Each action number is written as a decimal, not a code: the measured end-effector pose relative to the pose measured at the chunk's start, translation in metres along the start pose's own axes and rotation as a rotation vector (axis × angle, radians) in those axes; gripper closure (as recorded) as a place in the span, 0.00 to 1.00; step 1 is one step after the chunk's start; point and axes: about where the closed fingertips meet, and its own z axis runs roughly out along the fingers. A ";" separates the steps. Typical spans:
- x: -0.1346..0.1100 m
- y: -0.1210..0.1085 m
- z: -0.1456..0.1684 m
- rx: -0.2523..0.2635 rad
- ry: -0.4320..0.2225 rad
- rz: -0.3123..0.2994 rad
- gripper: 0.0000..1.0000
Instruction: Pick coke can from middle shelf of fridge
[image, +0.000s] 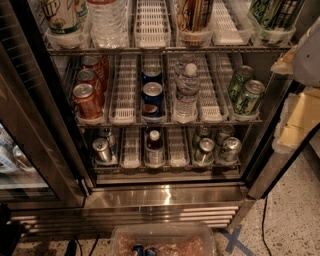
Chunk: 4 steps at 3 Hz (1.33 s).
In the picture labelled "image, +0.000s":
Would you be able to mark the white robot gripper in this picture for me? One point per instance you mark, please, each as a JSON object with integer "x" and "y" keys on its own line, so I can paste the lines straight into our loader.
{"x": 308, "y": 63}

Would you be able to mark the red coke can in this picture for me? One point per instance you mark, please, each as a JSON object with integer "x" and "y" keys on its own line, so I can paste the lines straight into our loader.
{"x": 90, "y": 76}
{"x": 86, "y": 99}
{"x": 94, "y": 62}

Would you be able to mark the front green can middle shelf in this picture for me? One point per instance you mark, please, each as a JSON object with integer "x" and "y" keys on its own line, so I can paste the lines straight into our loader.
{"x": 249, "y": 97}

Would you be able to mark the green can shelf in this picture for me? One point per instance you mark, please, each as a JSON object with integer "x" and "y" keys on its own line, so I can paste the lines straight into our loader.
{"x": 249, "y": 97}
{"x": 204, "y": 151}
{"x": 240, "y": 76}

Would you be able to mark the rear green can middle shelf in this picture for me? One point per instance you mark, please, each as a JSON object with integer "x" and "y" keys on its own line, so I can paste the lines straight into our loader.
{"x": 240, "y": 76}

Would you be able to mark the green bottle top shelf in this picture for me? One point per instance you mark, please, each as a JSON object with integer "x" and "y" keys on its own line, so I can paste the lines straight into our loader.
{"x": 276, "y": 14}

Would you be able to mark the silver green can bottom right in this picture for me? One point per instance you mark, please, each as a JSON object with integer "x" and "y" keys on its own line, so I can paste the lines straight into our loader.
{"x": 230, "y": 149}

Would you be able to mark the clear water bottle middle shelf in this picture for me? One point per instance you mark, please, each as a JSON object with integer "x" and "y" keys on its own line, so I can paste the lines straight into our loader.
{"x": 187, "y": 90}

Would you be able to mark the green can bottom shelf front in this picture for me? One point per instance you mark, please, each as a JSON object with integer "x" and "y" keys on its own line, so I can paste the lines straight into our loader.
{"x": 204, "y": 151}

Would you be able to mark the stainless steel fridge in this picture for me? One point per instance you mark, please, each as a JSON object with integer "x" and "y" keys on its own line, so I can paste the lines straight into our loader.
{"x": 130, "y": 191}

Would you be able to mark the brown tea bottle top shelf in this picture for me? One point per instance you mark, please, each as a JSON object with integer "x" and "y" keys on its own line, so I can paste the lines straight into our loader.
{"x": 193, "y": 15}

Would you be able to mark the front blue pepsi can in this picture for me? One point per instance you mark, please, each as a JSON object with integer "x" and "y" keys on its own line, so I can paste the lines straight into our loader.
{"x": 152, "y": 95}

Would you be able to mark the blue pepsi can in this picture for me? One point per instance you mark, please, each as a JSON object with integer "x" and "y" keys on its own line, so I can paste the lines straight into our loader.
{"x": 151, "y": 74}
{"x": 152, "y": 95}

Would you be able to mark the rear blue pepsi can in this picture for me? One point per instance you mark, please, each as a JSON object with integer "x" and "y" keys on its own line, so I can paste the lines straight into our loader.
{"x": 151, "y": 74}

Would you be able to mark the large water bottle top shelf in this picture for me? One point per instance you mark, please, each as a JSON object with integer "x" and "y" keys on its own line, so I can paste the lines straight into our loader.
{"x": 109, "y": 23}

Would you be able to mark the silver can bottom shelf left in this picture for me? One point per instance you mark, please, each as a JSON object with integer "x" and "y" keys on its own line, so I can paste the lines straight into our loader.
{"x": 101, "y": 147}

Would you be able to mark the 7up bottle top shelf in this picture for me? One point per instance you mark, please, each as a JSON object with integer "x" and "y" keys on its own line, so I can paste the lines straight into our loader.
{"x": 61, "y": 16}

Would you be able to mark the glass fridge door left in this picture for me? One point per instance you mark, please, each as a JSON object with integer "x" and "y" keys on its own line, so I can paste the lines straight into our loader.
{"x": 35, "y": 114}

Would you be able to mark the brown bottle white cap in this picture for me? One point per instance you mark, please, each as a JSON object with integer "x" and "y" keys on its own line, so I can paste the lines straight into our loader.
{"x": 154, "y": 148}

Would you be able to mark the clear plastic bin on floor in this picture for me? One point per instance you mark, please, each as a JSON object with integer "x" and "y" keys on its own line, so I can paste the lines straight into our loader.
{"x": 163, "y": 239}

